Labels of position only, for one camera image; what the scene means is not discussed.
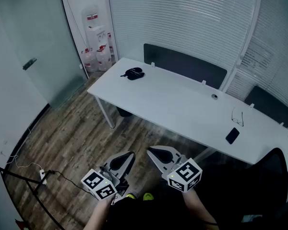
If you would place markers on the black smartphone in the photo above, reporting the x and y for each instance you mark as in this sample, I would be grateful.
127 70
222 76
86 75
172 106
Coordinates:
232 135

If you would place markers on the frosted glass door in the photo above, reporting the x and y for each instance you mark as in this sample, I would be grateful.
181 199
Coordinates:
38 32

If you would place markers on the large dispenser water bottle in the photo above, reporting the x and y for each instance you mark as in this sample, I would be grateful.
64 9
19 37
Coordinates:
91 15

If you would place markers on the black office chair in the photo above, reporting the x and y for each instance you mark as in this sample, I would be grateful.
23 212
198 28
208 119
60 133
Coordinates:
266 176

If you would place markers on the person's black clothing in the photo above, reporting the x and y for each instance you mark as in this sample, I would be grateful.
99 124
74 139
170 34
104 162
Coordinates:
158 214

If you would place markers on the black glasses case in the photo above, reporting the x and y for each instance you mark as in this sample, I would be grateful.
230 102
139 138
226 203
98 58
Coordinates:
134 77

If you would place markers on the person's right forearm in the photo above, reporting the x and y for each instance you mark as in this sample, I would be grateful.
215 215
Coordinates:
196 207

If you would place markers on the black tripod stand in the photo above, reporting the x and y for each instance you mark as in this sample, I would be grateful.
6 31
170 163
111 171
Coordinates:
14 175

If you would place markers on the thin wire eyeglasses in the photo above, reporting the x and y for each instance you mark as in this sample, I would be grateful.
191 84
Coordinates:
135 72

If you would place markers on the long dark desk partition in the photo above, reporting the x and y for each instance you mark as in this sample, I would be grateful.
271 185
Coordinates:
182 63

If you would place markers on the person's left forearm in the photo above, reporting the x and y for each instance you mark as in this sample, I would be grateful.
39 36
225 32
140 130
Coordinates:
98 214

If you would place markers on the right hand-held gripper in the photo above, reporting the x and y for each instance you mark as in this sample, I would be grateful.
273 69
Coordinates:
184 175

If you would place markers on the white power strip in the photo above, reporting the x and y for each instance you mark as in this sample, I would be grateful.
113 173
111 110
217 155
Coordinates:
42 176

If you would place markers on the yellow-green shoe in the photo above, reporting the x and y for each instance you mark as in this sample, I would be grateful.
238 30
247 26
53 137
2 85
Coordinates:
148 196
130 196

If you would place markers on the black waste bin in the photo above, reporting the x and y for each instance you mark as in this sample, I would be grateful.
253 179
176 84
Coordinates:
123 112

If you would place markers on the short dark desk partition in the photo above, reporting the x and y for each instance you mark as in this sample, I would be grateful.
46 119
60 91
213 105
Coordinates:
271 104

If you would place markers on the white desk leg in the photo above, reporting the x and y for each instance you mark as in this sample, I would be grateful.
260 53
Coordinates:
105 112
205 154

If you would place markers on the white water dispenser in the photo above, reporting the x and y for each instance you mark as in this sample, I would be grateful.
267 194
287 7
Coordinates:
97 36

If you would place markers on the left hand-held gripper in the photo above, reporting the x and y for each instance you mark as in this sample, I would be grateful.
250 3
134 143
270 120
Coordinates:
99 186

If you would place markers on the dark-framed eyeglasses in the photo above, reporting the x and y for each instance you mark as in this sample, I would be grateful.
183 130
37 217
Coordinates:
240 123

